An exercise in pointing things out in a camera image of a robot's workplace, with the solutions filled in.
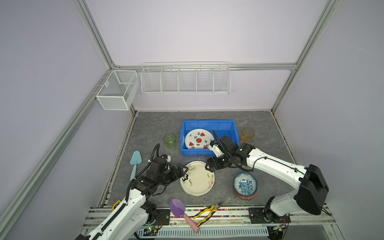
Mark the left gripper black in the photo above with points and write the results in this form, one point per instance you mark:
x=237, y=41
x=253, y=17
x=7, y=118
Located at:
x=175, y=176

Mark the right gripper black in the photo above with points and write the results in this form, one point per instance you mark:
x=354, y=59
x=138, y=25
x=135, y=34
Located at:
x=209, y=161

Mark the cream floral plate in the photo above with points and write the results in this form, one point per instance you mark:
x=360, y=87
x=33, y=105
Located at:
x=197, y=181

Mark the watermelon pattern white plate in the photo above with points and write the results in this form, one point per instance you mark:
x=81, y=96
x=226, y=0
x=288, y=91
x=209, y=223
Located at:
x=198, y=139

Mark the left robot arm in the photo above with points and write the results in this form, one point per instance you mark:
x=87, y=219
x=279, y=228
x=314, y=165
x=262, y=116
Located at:
x=135, y=210

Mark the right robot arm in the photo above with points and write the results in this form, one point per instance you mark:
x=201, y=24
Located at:
x=310, y=189

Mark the blue plastic bin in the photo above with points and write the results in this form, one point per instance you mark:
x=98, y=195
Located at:
x=222, y=128

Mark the green glass cup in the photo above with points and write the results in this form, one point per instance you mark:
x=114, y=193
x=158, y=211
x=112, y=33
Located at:
x=170, y=141

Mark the blue floral ceramic bowl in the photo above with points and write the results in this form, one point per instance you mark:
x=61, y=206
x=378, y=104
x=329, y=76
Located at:
x=245, y=183

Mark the teal spatula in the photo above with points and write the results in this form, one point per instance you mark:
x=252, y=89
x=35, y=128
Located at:
x=136, y=160

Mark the yellow black pliers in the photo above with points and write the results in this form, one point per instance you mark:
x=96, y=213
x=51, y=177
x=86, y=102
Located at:
x=207, y=213

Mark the red rimmed bowl underneath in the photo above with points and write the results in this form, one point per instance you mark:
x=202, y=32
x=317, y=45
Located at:
x=243, y=196

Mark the amber glass cup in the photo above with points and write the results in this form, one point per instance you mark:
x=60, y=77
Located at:
x=247, y=135

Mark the green circuit board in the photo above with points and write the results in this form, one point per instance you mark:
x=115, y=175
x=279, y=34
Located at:
x=150, y=232

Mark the yellow tape measure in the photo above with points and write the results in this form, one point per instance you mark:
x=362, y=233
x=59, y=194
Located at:
x=116, y=204

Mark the small white mesh basket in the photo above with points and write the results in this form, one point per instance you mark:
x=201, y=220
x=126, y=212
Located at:
x=118, y=90

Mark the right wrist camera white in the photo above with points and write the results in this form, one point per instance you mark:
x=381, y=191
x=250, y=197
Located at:
x=215, y=149

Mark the purple scoop pink handle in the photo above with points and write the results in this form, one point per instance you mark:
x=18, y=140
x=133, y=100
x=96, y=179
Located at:
x=178, y=208

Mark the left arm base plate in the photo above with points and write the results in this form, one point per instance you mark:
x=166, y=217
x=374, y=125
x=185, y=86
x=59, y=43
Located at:
x=161, y=217

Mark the white vented cable duct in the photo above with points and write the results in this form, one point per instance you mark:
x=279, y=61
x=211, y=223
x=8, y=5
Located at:
x=207, y=233

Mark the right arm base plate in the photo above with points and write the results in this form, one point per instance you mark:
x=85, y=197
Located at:
x=258, y=215

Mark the long white wire basket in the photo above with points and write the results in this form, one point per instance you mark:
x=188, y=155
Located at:
x=186, y=78

